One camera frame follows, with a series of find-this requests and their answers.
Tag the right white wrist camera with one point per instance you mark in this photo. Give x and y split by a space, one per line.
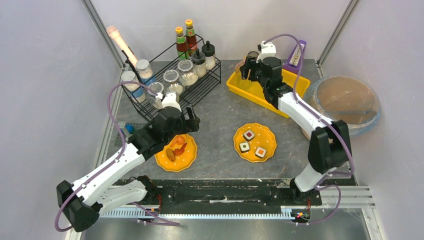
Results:
266 49

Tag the black wire rack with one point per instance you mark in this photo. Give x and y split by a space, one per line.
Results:
190 96

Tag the orange chicken wing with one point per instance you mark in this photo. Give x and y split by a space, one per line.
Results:
178 140

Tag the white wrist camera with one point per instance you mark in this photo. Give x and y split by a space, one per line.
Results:
168 100
266 49

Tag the red label sauce bottle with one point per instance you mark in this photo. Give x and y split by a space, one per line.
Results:
191 37

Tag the grey lego baseplate with bricks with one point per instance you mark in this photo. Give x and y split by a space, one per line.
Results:
127 129

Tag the round bin with plastic liner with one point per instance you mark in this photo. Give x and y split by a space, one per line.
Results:
345 98

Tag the yellow plate with chicken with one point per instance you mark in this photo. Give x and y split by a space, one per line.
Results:
182 161

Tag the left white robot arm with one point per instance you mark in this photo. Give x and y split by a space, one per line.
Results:
83 201

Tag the red centre sushi piece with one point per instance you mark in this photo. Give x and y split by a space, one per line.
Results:
248 135

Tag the yellow plate with sushi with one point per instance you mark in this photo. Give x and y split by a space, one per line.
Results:
263 138

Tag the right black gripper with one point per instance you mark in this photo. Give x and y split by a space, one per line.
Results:
249 68

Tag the black cap shaker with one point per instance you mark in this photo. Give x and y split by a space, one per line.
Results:
209 51
198 59

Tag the pink glass cup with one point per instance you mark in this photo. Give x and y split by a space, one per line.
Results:
240 64

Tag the blue band spice jar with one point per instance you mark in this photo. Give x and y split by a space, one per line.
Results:
145 72
136 91

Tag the green centre sushi piece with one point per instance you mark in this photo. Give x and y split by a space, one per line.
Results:
244 147

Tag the glass jar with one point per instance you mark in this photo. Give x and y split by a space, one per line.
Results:
186 70
173 82
155 91

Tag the pink microphone on stand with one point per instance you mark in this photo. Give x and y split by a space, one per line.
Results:
115 35

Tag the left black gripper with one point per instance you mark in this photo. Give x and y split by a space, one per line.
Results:
188 120

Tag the glass jar front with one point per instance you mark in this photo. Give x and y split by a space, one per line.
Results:
173 82

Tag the purple metronome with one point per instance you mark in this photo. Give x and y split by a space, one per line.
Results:
293 62

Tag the dark glass cup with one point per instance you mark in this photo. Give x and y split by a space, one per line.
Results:
252 55

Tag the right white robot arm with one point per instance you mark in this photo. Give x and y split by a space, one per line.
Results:
329 140

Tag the red chicken wing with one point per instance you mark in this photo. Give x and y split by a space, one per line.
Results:
180 151

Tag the green label sauce bottle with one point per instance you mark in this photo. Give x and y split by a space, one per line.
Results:
181 44

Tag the orange centre sushi piece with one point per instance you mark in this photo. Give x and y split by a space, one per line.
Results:
260 152

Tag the glass jar back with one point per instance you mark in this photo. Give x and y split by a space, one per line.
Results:
155 91

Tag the green glass cup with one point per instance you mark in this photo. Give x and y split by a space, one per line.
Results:
243 84

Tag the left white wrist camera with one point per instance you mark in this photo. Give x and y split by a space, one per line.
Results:
168 100

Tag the brown chicken piece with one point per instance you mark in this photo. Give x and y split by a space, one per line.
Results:
170 154

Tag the yellow plastic bin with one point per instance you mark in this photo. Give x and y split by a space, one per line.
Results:
255 92

